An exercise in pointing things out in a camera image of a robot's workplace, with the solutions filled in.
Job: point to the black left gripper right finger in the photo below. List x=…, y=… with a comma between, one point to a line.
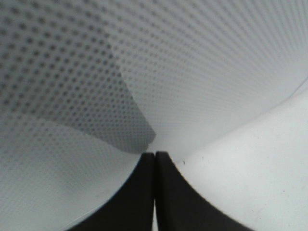
x=181, y=208

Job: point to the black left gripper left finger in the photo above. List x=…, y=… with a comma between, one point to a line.
x=131, y=208

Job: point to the white microwave door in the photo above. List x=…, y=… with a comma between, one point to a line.
x=87, y=86

